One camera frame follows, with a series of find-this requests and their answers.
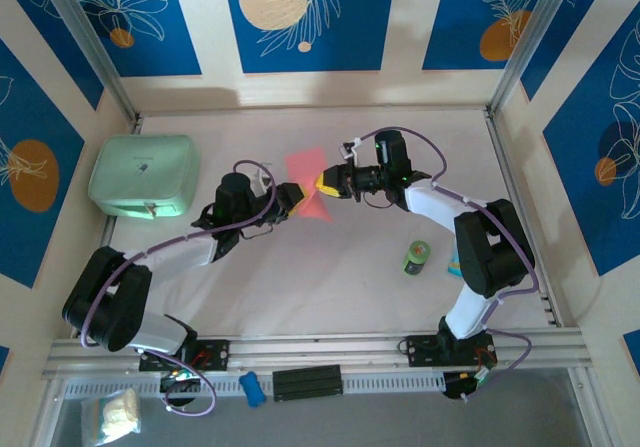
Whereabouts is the aluminium corner post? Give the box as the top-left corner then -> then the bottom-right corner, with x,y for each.
487,0 -> 584,118
37,0 -> 141,123

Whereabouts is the grey slotted cable tray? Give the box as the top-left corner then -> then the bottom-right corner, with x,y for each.
62,370 -> 446,401

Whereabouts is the mint green zip pouch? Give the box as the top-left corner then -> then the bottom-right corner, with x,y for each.
88,134 -> 201,221

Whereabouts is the white crumpled bag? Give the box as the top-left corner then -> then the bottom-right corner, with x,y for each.
81,388 -> 142,443

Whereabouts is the black ribbed block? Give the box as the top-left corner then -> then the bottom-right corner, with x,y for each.
272,364 -> 344,402

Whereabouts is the green lidded bottle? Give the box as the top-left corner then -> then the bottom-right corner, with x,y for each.
399,240 -> 432,277

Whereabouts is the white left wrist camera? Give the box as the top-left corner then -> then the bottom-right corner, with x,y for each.
249,165 -> 275,193

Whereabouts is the pink paper sheet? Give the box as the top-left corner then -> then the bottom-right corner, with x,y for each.
284,147 -> 335,223

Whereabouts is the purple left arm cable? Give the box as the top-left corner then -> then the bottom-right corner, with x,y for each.
79,159 -> 279,416

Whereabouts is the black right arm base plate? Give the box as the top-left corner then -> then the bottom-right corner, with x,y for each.
399,333 -> 499,368

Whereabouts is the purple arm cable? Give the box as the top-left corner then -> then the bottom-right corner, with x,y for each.
79,159 -> 279,416
354,126 -> 541,403

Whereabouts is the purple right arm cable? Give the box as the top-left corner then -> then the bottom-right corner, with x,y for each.
354,126 -> 541,403

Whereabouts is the aluminium rail frame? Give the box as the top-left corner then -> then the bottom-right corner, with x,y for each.
42,109 -> 586,381

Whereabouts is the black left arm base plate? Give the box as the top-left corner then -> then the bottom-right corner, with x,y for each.
137,339 -> 231,372

